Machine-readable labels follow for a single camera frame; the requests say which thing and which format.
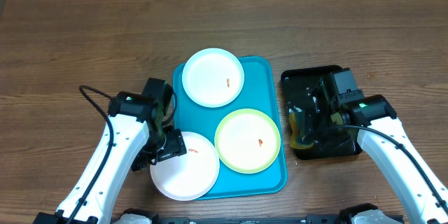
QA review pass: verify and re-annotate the yellow green sponge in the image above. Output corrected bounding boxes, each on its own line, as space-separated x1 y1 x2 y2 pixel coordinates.
288 108 314 150

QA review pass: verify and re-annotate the yellow plate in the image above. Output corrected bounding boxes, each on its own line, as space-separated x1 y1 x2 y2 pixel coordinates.
214 108 281 174

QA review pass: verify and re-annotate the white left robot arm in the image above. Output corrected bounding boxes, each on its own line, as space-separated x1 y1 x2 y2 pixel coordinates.
54 87 186 223

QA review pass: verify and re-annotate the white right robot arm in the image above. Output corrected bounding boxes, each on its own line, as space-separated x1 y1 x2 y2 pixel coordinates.
302 80 447 223

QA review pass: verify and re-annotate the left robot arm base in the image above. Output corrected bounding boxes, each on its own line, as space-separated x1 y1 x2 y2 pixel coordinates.
33 208 159 224

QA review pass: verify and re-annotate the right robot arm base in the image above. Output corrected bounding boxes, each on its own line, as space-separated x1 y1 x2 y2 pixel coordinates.
338 202 405 224

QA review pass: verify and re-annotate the black water tray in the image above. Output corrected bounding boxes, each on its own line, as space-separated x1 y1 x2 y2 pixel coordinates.
281 65 362 160

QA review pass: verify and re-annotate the teal plastic tray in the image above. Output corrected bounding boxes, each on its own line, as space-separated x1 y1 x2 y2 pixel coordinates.
173 56 288 200

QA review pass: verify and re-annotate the white plate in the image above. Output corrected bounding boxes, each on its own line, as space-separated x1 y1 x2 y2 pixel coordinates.
181 48 245 108

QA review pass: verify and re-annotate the black front rail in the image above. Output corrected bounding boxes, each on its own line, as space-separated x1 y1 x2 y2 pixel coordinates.
158 214 340 224

